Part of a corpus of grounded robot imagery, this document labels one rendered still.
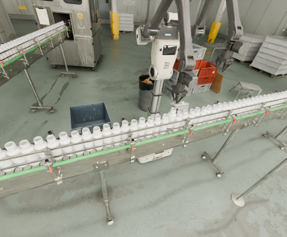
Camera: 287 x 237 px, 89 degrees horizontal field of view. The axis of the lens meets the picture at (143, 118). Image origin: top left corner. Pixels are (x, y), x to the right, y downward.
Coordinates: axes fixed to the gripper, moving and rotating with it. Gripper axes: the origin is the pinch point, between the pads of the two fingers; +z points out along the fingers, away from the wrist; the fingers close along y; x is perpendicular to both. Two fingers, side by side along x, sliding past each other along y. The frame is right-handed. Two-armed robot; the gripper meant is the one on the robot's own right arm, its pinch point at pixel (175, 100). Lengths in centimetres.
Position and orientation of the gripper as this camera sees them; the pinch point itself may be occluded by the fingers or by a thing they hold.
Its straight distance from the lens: 99.1
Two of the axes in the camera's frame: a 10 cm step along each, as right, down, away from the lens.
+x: 9.2, -1.8, 3.6
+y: 3.8, 6.3, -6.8
